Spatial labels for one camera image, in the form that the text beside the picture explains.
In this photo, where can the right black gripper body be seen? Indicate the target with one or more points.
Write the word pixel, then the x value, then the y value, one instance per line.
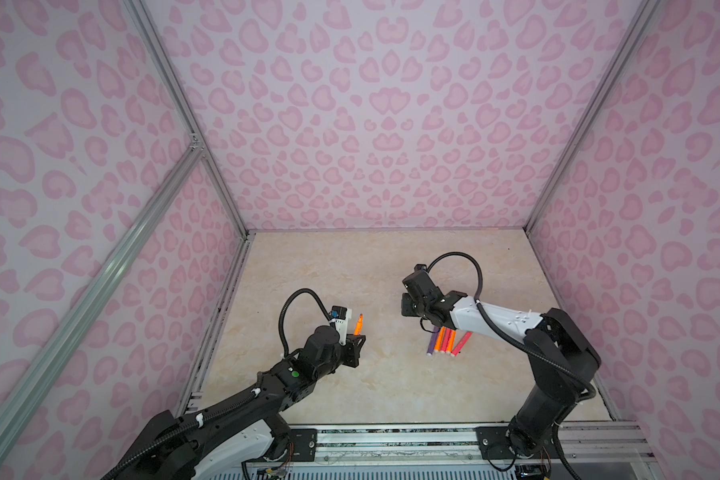
pixel 410 307

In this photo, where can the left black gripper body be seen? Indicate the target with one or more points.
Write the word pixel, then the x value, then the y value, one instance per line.
pixel 349 353

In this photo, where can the orange pen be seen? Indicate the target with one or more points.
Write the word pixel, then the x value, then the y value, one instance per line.
pixel 359 325
pixel 450 342
pixel 439 340

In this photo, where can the purple pen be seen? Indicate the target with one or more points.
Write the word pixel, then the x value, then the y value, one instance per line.
pixel 433 341

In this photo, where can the pink pen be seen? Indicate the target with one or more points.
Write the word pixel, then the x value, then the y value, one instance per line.
pixel 445 341
pixel 456 350

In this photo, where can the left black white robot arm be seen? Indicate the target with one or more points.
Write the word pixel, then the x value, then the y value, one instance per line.
pixel 188 446

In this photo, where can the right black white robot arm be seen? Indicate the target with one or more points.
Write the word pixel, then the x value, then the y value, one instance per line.
pixel 562 361

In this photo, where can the right corner aluminium profile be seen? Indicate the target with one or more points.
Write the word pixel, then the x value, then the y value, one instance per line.
pixel 641 23

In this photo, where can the corner aluminium profile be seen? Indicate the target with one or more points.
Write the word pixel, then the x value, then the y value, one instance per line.
pixel 145 25
pixel 641 23

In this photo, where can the left corner aluminium profile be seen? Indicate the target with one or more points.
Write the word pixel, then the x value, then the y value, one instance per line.
pixel 145 25

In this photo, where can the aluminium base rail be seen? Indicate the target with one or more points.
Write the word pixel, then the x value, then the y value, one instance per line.
pixel 585 450

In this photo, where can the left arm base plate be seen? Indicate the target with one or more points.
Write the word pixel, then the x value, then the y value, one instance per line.
pixel 303 444

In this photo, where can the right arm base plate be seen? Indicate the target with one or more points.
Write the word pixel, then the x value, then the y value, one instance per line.
pixel 494 443

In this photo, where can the diagonal aluminium wall profile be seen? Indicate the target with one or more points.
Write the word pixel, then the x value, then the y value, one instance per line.
pixel 20 406

